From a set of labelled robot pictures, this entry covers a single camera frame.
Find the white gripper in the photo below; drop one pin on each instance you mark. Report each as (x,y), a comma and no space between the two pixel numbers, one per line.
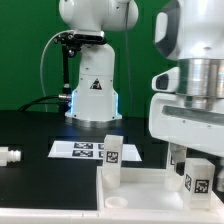
(170,121)

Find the white square table top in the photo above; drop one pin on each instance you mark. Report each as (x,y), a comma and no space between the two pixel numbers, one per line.
(141,189)

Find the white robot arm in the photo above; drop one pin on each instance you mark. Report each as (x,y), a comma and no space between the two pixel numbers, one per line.
(187,108)

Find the white sheet with tags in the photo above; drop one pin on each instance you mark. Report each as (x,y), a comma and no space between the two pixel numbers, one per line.
(89,150)

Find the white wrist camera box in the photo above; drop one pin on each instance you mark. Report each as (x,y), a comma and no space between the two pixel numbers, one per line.
(167,81)

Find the white L-shaped obstacle wall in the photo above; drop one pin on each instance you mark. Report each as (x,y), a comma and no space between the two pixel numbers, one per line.
(111,216)

